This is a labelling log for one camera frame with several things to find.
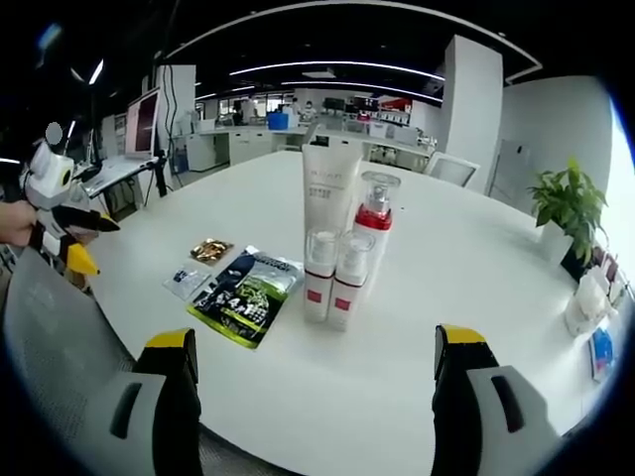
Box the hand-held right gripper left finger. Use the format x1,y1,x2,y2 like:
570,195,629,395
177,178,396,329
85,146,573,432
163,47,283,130
73,326,203,476

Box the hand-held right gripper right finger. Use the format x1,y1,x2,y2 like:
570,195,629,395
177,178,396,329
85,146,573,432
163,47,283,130
433,324,566,476

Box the small clear skincare sachet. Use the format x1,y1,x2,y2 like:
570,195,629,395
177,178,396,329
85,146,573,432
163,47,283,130
162,265,212,301

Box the gold foil skincare sachet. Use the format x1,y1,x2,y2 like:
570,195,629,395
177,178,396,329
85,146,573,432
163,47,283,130
190,237,235,267

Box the green black skincare sachet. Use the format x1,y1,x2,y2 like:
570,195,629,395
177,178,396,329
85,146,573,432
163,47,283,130
187,245,305,351

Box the small white skincare pump bottle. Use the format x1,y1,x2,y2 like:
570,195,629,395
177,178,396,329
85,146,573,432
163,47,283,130
303,226,342,326
332,231,377,332

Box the tall red-collared skincare pump bottle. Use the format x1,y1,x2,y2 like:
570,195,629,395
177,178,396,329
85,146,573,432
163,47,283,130
352,170,403,287

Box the white skincare tube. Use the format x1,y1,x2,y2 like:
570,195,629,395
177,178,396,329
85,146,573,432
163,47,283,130
301,143,363,239

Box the person's left hand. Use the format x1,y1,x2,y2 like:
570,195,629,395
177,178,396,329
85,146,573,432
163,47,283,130
0,201,40,248

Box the white side desk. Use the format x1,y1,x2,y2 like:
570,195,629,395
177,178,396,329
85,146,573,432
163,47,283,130
81,153,165,199

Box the black tripod stand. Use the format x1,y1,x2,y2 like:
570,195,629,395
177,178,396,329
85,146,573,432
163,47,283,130
148,151,173,198

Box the white framed monitor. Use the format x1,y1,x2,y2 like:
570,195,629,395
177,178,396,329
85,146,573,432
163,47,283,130
123,87,161,160

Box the blue white packet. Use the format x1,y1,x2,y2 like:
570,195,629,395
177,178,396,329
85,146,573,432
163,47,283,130
587,324,616,383

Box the white tissue pack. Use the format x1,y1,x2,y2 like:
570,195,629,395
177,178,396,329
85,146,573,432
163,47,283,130
563,272,619,338

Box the white office workbench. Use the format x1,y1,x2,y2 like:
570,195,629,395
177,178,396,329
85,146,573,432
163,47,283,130
188,118,438,175

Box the black box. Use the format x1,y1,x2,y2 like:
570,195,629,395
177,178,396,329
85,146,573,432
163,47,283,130
560,243,594,284

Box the dark red box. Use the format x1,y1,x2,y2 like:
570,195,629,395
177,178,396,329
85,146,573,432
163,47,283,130
592,242,626,294

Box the white mesh-back chair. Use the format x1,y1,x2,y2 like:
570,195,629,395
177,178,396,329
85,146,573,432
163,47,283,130
424,151,481,188

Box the potted green plant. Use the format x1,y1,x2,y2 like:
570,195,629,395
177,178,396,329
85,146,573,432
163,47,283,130
527,158,609,269

